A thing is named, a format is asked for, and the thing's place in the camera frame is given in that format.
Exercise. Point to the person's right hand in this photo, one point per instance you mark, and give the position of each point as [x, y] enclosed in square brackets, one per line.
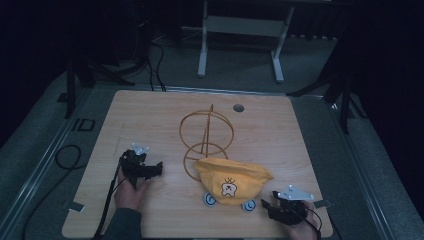
[305, 227]

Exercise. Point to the person's left hand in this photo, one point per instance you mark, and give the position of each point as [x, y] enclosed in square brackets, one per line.
[128, 196]

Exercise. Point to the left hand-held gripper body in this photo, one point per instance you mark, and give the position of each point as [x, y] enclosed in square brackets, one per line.
[132, 163]

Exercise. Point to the black metal stand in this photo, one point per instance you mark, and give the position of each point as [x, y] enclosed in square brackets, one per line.
[71, 90]
[343, 96]

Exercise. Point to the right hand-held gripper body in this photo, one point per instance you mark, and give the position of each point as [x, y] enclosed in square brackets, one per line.
[289, 209]

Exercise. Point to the grey tape piece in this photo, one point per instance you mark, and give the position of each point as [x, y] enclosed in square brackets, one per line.
[77, 206]
[322, 203]

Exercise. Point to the white desk frame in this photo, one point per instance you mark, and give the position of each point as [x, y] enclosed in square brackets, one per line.
[242, 26]

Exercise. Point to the yellow cartoon hat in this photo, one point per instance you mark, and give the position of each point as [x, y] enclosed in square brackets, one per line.
[233, 182]

